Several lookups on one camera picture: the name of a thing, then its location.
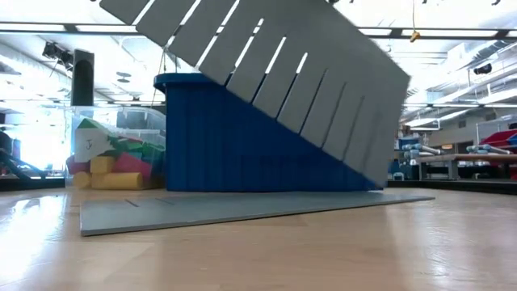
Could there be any large blue plastic bin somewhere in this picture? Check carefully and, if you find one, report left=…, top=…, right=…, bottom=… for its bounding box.
left=153, top=72, right=383, bottom=192

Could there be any grey divider with short slots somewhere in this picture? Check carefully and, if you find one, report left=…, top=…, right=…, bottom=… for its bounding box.
left=79, top=190, right=435, bottom=238

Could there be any grey divider with long slots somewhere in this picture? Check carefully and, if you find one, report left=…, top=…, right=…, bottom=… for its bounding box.
left=99, top=0, right=412, bottom=189

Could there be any clear plastic block container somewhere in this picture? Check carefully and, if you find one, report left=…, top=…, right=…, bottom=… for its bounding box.
left=64, top=105, right=167, bottom=191

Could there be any red block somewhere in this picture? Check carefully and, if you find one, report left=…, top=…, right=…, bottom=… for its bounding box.
left=66, top=155, right=90, bottom=175
left=111, top=152, right=153, bottom=181

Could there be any white card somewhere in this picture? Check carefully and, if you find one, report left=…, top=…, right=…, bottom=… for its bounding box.
left=74, top=128, right=118, bottom=163

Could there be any green triangle block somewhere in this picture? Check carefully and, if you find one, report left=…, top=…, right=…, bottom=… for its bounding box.
left=76, top=117, right=107, bottom=131

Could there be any black ceiling column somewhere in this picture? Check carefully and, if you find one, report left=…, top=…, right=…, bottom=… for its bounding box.
left=71, top=48, right=95, bottom=107

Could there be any wooden background table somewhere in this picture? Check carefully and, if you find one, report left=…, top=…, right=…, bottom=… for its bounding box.
left=415, top=153, right=517, bottom=181

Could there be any red storage bin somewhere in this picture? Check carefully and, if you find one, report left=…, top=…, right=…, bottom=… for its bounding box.
left=480, top=129, right=517, bottom=149

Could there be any yellow hanging cord plug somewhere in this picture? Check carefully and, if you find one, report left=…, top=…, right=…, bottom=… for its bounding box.
left=410, top=0, right=421, bottom=44

